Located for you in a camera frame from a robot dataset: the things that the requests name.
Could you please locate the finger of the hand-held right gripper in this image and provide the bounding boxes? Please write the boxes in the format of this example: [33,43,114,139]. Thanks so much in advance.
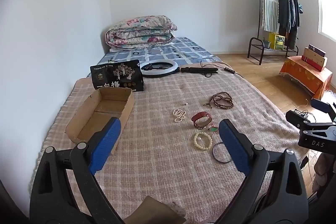
[286,110,334,133]
[311,98,336,121]

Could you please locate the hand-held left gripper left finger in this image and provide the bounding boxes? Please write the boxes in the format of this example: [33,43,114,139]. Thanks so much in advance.
[29,117,125,224]

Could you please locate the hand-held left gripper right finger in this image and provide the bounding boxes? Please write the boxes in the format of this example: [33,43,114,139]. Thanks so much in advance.
[219,119,309,224]

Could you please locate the black bangle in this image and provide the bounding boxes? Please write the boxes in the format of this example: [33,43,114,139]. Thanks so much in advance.
[212,142,233,164]

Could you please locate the cream bead bracelet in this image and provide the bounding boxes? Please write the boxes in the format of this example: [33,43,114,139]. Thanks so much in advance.
[194,132,212,151]

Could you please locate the brown wooden bead necklace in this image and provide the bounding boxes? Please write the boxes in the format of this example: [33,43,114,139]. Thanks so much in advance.
[203,92,235,110]

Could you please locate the cardboard box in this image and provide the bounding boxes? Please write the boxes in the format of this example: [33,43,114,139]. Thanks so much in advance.
[65,88,135,155]

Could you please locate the red strap watch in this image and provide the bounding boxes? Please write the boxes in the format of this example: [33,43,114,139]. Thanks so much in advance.
[191,112,214,131]

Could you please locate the white pearl bracelet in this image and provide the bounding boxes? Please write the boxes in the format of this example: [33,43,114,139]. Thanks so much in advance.
[172,108,187,124]

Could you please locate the tan plush object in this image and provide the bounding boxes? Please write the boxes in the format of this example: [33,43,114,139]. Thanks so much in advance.
[311,152,329,193]

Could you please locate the orange cloth covered table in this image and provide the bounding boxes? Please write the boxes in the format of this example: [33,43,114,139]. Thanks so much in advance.
[280,55,333,101]

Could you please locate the wooden gift box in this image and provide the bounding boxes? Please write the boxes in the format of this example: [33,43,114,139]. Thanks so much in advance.
[301,47,328,72]

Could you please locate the dark flat box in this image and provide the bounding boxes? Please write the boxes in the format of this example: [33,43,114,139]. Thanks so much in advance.
[308,44,327,56]

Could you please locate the beige plaid blanket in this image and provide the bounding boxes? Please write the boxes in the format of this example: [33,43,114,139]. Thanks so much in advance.
[29,67,311,224]

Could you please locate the black snack bag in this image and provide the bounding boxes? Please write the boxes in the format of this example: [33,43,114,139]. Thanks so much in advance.
[90,59,144,92]

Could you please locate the yellow box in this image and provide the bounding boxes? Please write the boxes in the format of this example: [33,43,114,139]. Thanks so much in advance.
[268,32,286,50]

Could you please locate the black folded tripod stand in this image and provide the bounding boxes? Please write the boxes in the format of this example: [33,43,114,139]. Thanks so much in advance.
[179,67,219,76]

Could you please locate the brown cardboard piece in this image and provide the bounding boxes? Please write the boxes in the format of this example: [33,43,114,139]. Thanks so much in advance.
[123,196,186,224]

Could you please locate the window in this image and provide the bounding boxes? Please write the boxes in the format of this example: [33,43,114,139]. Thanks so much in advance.
[317,0,336,42]

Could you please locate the dark hanging clothes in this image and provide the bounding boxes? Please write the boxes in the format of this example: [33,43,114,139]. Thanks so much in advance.
[278,0,301,49]

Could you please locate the black metal clothes rack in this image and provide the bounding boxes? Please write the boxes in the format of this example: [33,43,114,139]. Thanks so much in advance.
[247,0,300,65]

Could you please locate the blue patterned bedsheet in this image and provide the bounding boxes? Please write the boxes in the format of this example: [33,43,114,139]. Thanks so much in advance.
[98,36,222,71]

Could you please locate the striped hanging towel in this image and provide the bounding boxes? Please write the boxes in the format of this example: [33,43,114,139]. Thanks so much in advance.
[260,0,279,33]

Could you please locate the folded floral quilt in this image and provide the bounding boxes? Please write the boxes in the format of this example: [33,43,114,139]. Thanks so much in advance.
[105,15,177,50]

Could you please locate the black cable with remote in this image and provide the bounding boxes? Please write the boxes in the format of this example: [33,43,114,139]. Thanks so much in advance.
[200,60,245,79]

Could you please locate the white ring light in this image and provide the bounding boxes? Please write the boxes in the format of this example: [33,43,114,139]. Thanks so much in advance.
[140,60,179,79]

